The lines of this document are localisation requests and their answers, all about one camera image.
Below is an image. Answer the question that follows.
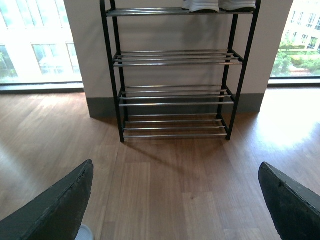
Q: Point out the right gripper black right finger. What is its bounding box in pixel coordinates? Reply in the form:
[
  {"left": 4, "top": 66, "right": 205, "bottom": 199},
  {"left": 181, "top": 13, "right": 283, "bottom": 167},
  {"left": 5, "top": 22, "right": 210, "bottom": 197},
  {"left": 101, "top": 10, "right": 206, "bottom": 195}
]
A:
[{"left": 258, "top": 162, "right": 320, "bottom": 240}]

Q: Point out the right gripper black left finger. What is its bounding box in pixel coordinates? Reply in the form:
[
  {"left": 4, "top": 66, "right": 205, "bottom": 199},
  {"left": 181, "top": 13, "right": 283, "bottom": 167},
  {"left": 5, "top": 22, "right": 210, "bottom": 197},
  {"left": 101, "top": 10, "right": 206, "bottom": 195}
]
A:
[{"left": 0, "top": 159, "right": 94, "bottom": 240}]

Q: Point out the grey knit sneaker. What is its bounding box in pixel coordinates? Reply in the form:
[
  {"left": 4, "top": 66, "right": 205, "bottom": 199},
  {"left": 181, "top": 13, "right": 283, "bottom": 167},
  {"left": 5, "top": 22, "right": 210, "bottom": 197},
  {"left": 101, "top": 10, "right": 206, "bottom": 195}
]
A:
[
  {"left": 181, "top": 0, "right": 219, "bottom": 13},
  {"left": 218, "top": 0, "right": 256, "bottom": 12}
]

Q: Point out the black metal shoe rack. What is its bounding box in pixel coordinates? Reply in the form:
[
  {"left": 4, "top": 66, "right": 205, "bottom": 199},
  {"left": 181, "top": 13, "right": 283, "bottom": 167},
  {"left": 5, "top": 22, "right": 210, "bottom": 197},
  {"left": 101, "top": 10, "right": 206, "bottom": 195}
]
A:
[{"left": 99, "top": 0, "right": 261, "bottom": 142}]

